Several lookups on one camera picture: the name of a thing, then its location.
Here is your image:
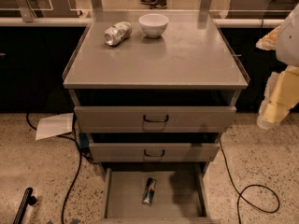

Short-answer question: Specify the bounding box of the crushed silver can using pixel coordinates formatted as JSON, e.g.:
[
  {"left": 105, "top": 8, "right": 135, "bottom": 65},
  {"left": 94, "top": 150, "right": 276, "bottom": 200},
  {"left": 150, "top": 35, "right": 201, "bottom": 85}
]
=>
[{"left": 104, "top": 21, "right": 132, "bottom": 47}]

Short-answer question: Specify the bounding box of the white paper sheet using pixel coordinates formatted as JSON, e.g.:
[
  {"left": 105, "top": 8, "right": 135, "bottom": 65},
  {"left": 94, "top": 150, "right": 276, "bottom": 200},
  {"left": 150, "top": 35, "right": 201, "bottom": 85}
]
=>
[{"left": 36, "top": 113, "right": 73, "bottom": 140}]

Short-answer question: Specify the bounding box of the grey drawer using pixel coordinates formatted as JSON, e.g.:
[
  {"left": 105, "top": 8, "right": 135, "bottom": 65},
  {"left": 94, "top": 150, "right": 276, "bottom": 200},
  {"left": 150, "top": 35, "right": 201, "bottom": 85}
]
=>
[
  {"left": 100, "top": 165, "right": 221, "bottom": 224},
  {"left": 74, "top": 106, "right": 236, "bottom": 133},
  {"left": 89, "top": 143, "right": 220, "bottom": 162}
]

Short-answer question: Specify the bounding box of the grey bottom drawer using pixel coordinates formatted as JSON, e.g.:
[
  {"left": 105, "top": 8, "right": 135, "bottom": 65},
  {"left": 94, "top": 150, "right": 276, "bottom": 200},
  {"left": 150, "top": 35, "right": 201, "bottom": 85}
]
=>
[{"left": 100, "top": 165, "right": 221, "bottom": 224}]

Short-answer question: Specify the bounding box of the grey top drawer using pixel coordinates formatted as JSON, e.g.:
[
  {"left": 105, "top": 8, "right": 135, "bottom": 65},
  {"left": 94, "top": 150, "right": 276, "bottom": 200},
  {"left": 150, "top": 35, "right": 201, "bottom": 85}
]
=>
[{"left": 74, "top": 106, "right": 236, "bottom": 133}]

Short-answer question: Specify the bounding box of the white bowl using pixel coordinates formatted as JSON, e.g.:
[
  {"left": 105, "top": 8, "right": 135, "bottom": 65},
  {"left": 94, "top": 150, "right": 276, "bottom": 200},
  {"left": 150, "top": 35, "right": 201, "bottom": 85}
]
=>
[{"left": 138, "top": 14, "right": 169, "bottom": 38}]

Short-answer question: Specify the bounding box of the black cable right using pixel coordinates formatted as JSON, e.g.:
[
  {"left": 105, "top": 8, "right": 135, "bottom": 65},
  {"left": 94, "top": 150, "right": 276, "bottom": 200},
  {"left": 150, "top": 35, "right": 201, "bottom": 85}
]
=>
[{"left": 219, "top": 139, "right": 281, "bottom": 224}]

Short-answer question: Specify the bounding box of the black cable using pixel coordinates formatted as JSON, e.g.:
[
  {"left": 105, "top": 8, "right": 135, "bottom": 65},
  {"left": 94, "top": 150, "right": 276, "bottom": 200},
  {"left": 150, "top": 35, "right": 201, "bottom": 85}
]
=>
[
  {"left": 25, "top": 112, "right": 94, "bottom": 224},
  {"left": 219, "top": 139, "right": 281, "bottom": 224}
]

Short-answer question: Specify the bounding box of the grey drawer cabinet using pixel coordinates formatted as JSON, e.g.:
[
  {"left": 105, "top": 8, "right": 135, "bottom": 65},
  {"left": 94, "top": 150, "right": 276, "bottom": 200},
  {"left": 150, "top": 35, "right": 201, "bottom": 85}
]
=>
[{"left": 61, "top": 9, "right": 250, "bottom": 224}]

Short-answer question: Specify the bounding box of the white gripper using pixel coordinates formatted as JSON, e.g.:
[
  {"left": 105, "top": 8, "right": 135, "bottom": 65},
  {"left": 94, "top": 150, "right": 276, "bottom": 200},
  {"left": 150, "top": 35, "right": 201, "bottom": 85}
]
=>
[{"left": 256, "top": 26, "right": 299, "bottom": 130}]

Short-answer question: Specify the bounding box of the blue box on floor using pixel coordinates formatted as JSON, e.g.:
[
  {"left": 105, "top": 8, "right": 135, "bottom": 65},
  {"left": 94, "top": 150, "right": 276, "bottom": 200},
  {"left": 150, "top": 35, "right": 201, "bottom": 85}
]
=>
[{"left": 78, "top": 133, "right": 89, "bottom": 148}]

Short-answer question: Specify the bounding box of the grey middle drawer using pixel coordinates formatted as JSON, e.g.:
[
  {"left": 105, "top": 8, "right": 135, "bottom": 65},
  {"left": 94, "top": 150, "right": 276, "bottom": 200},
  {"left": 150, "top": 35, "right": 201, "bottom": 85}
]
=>
[{"left": 89, "top": 143, "right": 220, "bottom": 162}]

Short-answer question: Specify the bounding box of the black cable left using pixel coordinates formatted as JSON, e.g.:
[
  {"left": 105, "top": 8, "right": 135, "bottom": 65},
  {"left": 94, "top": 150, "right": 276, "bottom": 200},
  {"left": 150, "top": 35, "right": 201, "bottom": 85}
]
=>
[{"left": 25, "top": 112, "right": 94, "bottom": 224}]

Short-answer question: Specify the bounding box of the black bar tool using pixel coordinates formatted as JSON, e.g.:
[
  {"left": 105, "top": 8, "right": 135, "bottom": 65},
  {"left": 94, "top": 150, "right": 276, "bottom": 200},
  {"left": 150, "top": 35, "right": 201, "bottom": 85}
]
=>
[{"left": 13, "top": 188, "right": 37, "bottom": 224}]

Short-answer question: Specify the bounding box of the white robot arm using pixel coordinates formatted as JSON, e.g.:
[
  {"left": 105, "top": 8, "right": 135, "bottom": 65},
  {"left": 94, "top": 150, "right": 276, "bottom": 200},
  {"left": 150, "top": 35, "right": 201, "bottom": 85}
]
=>
[{"left": 256, "top": 6, "right": 299, "bottom": 130}]

